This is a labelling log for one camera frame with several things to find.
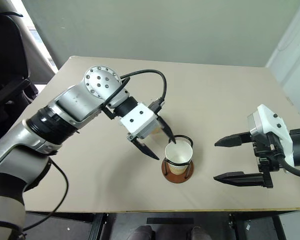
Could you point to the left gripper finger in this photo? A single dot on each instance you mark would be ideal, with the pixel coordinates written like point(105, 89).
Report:
point(168, 131)
point(145, 149)

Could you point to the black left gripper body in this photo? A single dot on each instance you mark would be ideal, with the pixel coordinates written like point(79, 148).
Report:
point(135, 139)

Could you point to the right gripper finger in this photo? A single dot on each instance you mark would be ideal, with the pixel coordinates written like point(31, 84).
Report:
point(242, 179)
point(233, 141)

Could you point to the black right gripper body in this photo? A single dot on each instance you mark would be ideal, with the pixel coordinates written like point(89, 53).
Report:
point(268, 150)

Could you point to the white paper cup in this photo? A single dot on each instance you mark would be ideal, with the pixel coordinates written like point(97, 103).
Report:
point(177, 153)

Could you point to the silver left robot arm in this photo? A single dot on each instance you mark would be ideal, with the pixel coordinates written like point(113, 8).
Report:
point(72, 100)

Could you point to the dark rounded shape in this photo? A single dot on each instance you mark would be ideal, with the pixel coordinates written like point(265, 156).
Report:
point(198, 233)
point(141, 232)

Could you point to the black flat bar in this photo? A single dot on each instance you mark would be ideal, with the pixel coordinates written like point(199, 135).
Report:
point(170, 221)

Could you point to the white door panel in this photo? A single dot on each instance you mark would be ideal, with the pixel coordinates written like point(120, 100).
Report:
point(292, 45)

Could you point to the black office chair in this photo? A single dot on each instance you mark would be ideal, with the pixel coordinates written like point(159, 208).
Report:
point(5, 50)

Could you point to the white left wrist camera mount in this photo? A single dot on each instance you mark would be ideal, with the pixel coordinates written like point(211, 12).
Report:
point(140, 122)

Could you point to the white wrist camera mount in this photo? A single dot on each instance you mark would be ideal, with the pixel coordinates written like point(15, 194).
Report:
point(140, 122)
point(272, 120)

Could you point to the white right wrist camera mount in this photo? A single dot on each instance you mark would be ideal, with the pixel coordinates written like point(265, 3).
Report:
point(272, 120)

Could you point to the black metal table frame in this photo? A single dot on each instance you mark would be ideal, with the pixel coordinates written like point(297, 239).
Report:
point(97, 225)

